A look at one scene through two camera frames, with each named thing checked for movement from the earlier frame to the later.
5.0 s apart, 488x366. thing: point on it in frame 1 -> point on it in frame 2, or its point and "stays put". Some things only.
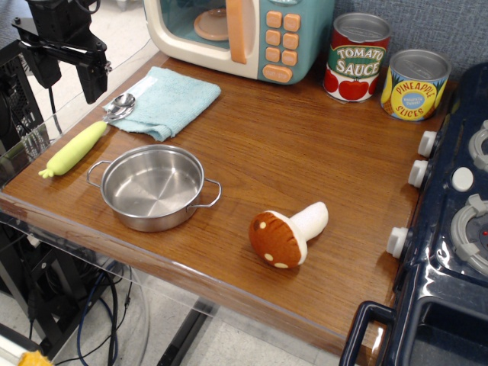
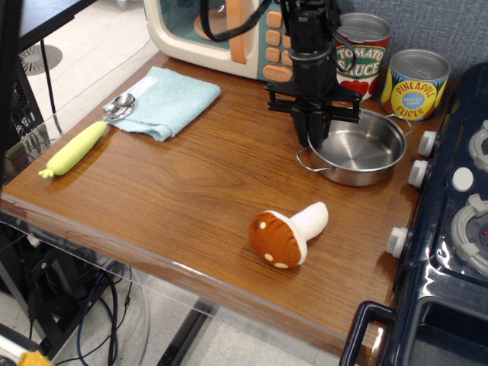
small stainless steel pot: x=153 y=187 -> x=363 y=153
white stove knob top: x=427 y=143 stays put
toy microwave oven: x=280 y=42 stays put
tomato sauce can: x=359 y=41 stays put
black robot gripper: x=65 y=27 -> x=313 y=24
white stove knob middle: x=418 y=173 stays put
